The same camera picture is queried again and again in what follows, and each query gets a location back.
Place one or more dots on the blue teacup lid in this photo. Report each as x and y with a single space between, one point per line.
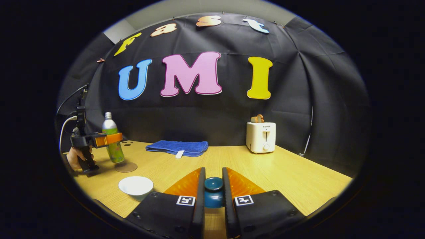
213 184

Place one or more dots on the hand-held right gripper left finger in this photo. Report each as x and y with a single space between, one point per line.
200 199

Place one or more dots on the round brown coaster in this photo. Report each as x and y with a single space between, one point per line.
127 167

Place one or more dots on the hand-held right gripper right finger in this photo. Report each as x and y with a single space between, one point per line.
227 199

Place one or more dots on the white toaster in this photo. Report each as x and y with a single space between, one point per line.
260 137

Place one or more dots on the folded blue towel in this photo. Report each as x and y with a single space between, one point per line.
177 147

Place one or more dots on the brown toast slice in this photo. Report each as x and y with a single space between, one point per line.
257 119

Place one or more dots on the silver green water bottle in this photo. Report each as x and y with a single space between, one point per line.
109 127

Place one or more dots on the black backdrop cloth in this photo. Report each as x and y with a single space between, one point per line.
212 113

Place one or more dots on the white teacup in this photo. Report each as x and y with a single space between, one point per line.
135 186

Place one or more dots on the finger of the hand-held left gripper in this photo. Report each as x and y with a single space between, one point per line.
106 140

